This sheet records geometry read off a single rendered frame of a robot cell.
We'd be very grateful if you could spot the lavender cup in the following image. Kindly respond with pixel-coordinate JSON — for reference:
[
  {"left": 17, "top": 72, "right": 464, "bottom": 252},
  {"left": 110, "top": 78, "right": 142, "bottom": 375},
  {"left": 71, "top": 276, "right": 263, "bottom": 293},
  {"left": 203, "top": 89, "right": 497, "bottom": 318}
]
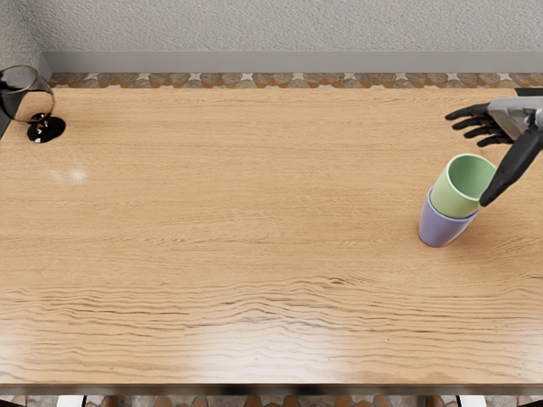
[{"left": 418, "top": 187, "right": 479, "bottom": 248}]

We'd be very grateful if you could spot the dark wine glass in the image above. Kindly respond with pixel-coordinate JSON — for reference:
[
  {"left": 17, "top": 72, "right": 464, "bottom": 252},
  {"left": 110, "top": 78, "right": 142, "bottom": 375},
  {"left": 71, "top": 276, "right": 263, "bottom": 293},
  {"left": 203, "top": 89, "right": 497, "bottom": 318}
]
[{"left": 0, "top": 65, "right": 67, "bottom": 144}]

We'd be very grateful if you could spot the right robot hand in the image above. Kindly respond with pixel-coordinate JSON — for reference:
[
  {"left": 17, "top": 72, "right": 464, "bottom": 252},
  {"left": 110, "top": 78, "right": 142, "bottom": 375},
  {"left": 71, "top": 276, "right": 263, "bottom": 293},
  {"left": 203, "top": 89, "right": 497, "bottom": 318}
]
[{"left": 445, "top": 96, "right": 543, "bottom": 208}]

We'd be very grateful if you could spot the green cup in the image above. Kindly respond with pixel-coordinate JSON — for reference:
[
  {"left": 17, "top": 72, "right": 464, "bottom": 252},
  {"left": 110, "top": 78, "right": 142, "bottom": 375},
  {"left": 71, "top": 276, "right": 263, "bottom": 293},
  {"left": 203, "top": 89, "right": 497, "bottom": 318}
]
[{"left": 430, "top": 153, "right": 498, "bottom": 219}]

